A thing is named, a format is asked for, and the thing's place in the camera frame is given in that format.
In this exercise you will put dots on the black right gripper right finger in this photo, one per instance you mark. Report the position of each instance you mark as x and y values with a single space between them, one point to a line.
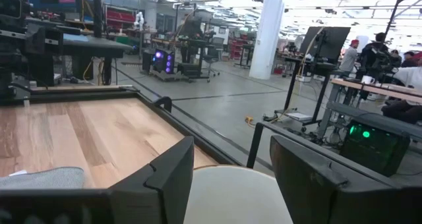
313 191

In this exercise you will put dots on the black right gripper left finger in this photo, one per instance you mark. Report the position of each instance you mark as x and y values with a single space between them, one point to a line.
165 187

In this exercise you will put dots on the tall teal cup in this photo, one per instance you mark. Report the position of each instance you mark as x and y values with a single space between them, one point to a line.
234 197

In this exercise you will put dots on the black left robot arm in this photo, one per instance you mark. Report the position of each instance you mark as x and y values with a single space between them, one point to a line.
19 46

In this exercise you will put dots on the black computer green light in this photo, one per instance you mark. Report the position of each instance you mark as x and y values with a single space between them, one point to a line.
372 148

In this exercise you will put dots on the black table clamp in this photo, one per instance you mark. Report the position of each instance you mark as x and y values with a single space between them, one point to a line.
163 102

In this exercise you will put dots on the wooden workbench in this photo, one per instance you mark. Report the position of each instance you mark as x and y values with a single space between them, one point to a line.
379 89

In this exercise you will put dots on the grey folded cloth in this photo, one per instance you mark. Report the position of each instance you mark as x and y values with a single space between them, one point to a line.
43 178

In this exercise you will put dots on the white mug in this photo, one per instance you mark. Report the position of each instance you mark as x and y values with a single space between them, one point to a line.
367 79

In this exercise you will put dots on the black computer tower with lights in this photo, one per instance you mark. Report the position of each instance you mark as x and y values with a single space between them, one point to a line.
163 62

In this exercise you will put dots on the person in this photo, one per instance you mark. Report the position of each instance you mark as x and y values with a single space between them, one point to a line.
349 57
403 99
372 54

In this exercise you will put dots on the black monitor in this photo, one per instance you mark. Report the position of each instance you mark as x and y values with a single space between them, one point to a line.
324 43

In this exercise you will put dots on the black workbench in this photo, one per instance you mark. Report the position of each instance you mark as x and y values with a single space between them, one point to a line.
95 47

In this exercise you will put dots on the white round pillar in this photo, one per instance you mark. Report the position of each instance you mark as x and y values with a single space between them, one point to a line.
267 39

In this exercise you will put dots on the blue mat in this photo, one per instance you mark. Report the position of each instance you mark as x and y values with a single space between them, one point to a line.
74 38

